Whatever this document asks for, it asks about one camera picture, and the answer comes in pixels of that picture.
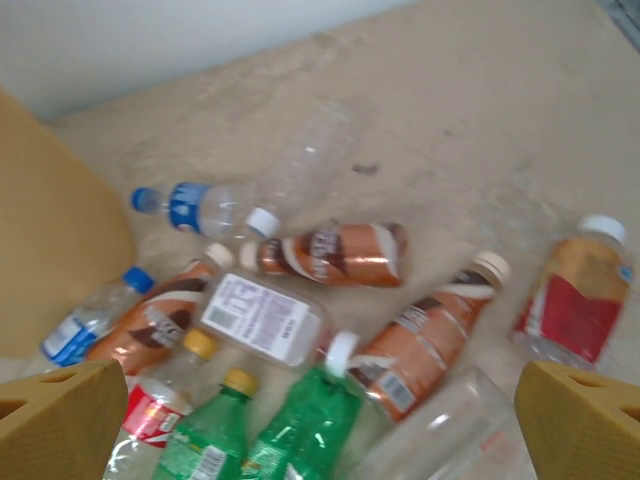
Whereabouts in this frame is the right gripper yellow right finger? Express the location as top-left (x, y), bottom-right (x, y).
top-left (513, 359), bottom-right (640, 480)

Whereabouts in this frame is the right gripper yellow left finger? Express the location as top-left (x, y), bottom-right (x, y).
top-left (0, 358), bottom-right (130, 480)

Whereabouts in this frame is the red label bottle yellow cap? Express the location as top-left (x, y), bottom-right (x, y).
top-left (102, 327), bottom-right (219, 480)

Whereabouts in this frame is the small water bottle blue cap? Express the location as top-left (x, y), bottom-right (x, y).
top-left (38, 265), bottom-right (156, 369)

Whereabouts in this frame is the large clear plastic bottle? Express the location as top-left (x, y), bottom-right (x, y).
top-left (344, 367), bottom-right (539, 480)

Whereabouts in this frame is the red label bottle white cap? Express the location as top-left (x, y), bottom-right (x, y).
top-left (509, 213), bottom-right (632, 371)

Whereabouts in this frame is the brown Nescafe coffee bottle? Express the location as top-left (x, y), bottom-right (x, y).
top-left (84, 242), bottom-right (236, 376)
top-left (238, 222), bottom-right (409, 290)
top-left (344, 251), bottom-right (514, 424)

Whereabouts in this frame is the green plastic bottle yellow cap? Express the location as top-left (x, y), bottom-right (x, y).
top-left (239, 364), bottom-right (364, 480)
top-left (152, 368), bottom-right (260, 480)

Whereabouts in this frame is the clear bottle white barcode label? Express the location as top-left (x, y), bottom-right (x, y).
top-left (198, 272), bottom-right (362, 379)

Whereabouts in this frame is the clear unlabelled bottle white cap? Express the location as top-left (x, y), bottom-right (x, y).
top-left (244, 99), bottom-right (359, 240)

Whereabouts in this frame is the yellow plastic waste bin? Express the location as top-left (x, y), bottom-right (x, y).
top-left (0, 87), bottom-right (136, 359)

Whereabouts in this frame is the Pepsi bottle blue cap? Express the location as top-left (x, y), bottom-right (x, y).
top-left (130, 180), bottom-right (261, 241)

